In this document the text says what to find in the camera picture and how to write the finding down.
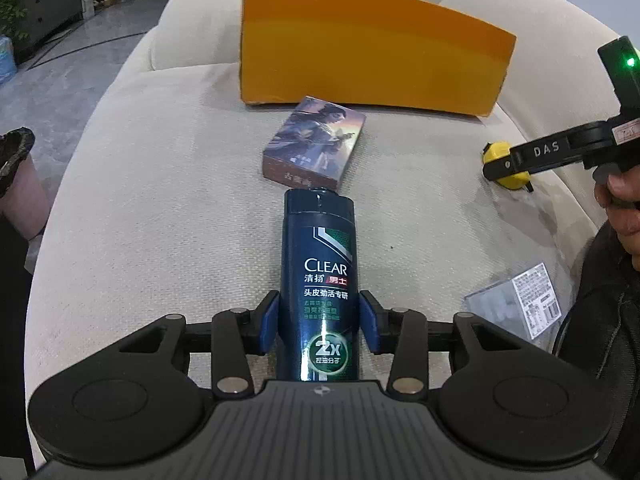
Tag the printed card box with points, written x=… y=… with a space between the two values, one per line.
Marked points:
x=310 y=140

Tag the yellow tape measure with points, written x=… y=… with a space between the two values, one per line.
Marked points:
x=496 y=149

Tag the clear plastic box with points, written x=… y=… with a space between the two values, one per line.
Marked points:
x=505 y=305

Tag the blue plastic bag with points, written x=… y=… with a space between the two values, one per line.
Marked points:
x=5 y=55

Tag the person's right hand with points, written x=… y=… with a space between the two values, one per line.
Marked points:
x=625 y=210

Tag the dark blue shampoo bottle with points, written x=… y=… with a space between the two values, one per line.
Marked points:
x=320 y=240

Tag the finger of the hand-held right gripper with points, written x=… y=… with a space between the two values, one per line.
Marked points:
x=495 y=167

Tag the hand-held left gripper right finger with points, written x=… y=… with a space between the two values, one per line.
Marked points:
x=370 y=322

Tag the orange cardboard box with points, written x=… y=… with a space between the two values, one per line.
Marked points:
x=375 y=50

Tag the person's right forearm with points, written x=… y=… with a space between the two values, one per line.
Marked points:
x=610 y=335

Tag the cream fabric sofa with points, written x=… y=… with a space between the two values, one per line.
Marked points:
x=150 y=185

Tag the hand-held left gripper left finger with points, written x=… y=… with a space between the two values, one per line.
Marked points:
x=269 y=320

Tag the leafy green plant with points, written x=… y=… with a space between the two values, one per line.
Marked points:
x=12 y=5

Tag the dark cabinet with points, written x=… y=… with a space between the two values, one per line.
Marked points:
x=50 y=0

